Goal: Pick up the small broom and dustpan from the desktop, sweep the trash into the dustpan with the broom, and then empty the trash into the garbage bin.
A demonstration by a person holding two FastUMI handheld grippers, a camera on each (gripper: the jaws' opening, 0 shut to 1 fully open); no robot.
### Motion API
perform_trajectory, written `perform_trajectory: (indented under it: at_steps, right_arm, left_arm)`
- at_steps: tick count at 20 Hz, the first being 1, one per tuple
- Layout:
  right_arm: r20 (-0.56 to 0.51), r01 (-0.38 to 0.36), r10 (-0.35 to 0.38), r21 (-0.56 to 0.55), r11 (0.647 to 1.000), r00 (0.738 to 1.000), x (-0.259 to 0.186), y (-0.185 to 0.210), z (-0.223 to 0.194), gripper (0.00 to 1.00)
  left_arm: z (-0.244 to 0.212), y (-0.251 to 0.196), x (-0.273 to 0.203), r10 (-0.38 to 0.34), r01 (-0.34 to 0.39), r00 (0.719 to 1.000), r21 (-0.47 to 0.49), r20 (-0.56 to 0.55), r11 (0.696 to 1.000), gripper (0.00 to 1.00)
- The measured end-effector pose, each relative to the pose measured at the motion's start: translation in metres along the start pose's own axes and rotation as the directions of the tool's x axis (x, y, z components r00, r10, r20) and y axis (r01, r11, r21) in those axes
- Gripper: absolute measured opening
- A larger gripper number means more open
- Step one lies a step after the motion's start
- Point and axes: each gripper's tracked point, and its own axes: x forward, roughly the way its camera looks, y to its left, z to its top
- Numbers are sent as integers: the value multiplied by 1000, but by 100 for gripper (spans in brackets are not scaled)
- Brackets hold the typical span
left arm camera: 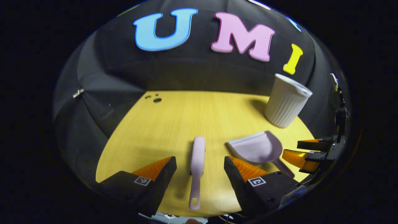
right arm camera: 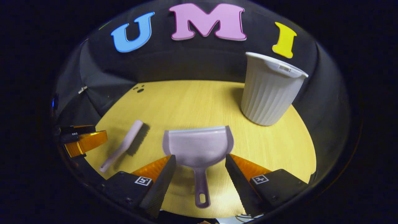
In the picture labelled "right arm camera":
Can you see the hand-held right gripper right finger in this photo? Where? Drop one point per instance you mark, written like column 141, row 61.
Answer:
column 238, row 180

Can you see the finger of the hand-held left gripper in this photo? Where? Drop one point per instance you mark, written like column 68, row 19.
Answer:
column 74, row 132
column 87, row 143

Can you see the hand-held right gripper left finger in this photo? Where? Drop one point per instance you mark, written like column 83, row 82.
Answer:
column 163, row 183

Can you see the small pink broom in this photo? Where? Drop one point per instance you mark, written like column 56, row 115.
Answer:
column 130, row 137

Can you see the pink dustpan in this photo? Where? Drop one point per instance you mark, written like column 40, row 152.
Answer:
column 199, row 146

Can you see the white ribbed garbage bin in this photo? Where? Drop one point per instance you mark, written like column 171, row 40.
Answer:
column 267, row 93

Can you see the wooden desktop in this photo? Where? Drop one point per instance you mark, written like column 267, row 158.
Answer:
column 192, row 102

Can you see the silver metal clip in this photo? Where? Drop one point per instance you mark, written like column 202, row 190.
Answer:
column 82, row 90

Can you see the black backdrop cloth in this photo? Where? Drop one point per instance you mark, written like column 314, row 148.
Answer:
column 199, row 62

